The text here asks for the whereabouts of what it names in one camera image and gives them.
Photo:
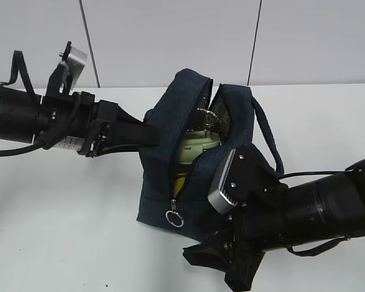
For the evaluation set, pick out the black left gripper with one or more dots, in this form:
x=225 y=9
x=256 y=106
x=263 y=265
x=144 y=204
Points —
x=105 y=128

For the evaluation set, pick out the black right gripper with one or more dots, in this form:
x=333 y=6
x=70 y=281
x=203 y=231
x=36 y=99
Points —
x=241 y=238

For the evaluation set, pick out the dark blue zip bag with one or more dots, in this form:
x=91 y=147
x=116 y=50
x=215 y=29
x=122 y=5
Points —
x=246 y=124

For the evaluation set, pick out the green lidded lunch box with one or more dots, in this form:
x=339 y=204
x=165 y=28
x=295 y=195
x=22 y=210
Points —
x=194 y=143

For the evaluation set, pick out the yellow bread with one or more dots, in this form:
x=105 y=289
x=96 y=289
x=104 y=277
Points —
x=179 y=182

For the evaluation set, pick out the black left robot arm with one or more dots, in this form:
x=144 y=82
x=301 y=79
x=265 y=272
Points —
x=39 y=122

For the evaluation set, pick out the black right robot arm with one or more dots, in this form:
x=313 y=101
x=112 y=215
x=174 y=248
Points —
x=306 y=220

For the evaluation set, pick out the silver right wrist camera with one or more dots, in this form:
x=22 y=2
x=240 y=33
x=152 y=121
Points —
x=242 y=175

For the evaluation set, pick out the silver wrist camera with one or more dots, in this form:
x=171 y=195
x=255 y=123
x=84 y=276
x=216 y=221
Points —
x=242 y=175
x=68 y=70

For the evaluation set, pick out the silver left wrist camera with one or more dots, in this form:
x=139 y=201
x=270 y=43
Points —
x=68 y=70

